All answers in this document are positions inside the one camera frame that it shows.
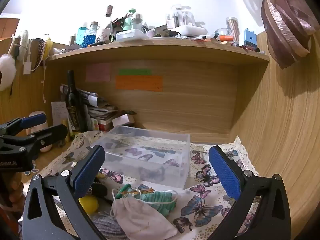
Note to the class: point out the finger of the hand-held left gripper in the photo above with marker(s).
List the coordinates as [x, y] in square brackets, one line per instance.
[51, 135]
[33, 120]

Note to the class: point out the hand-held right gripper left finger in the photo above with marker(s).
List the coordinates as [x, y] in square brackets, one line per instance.
[88, 173]

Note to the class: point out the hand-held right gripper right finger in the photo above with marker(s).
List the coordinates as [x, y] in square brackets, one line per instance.
[225, 173]

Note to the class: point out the clear plastic storage box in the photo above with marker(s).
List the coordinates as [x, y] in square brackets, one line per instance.
[150, 155]

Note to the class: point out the green knitted cloth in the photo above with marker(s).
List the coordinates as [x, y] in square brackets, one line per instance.
[160, 200]

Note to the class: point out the black soft item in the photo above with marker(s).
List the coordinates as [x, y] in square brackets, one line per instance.
[99, 190]

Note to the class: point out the yellow soft ball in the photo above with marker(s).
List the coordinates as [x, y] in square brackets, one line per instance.
[88, 205]

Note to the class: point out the person's left hand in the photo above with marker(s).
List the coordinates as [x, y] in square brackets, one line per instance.
[13, 188]

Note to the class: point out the pink white jar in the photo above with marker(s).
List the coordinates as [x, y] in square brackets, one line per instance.
[46, 148]

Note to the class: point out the white note card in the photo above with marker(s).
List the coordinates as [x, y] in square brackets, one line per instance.
[58, 113]

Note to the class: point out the dark wine bottle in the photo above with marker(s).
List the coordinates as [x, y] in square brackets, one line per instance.
[75, 105]

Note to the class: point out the butterfly print tablecloth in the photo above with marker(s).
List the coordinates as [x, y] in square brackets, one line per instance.
[200, 205]

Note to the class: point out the white paper tag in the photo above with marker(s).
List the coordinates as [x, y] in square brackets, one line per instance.
[27, 67]

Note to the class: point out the stack of magazines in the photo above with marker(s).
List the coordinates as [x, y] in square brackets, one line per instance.
[100, 110]

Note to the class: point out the grey knitted cloth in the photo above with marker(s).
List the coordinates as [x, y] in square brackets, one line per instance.
[105, 226]

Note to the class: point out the white fluffy earmuff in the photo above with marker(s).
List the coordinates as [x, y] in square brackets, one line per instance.
[5, 71]

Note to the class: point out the small white box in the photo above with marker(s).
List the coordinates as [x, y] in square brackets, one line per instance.
[123, 120]

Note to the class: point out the patterned headband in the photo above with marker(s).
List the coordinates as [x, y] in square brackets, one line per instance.
[38, 52]

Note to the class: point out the yellow hair accessory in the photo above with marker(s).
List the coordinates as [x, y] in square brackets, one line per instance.
[49, 47]

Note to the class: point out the pink sticky note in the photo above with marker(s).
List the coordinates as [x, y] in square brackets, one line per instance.
[98, 72]

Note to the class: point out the white round headband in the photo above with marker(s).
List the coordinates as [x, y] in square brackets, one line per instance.
[23, 42]

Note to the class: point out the blue liquid bottle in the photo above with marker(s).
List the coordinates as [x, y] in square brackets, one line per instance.
[89, 37]

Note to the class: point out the orange sticky note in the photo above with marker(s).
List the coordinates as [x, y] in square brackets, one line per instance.
[138, 83]

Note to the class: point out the green sticky note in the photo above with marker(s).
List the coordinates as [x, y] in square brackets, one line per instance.
[135, 72]

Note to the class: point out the white flat plastic box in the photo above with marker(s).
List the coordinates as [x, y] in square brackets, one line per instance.
[132, 35]

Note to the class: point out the orange tube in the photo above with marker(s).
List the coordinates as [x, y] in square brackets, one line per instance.
[226, 38]

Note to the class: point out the blue plastic box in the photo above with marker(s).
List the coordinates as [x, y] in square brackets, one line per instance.
[249, 39]

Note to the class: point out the wooden shelf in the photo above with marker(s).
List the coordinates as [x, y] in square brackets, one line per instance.
[160, 50]

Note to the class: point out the green pump bottle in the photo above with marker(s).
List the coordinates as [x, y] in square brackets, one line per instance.
[130, 20]

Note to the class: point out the clear jar with sticks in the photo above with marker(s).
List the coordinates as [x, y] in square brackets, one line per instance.
[233, 28]

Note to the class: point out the white rectangular case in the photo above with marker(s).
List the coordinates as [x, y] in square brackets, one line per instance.
[192, 30]

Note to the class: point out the pink fabric bundle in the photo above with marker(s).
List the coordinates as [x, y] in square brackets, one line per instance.
[287, 25]

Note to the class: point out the white desk organiser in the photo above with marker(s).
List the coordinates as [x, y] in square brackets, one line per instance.
[180, 17]

